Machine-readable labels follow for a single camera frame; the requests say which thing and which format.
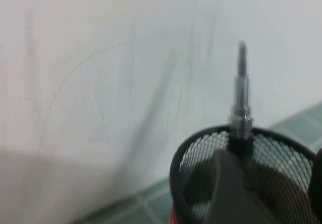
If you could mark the black mesh pen holder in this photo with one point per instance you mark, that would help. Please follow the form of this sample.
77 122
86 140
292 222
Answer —
276 153

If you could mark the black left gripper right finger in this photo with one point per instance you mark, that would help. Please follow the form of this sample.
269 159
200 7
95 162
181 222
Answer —
317 191

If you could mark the black precision screwdriver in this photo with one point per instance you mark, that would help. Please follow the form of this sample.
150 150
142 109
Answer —
241 103

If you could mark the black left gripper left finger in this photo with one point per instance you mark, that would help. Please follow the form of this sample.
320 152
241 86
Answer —
229 196

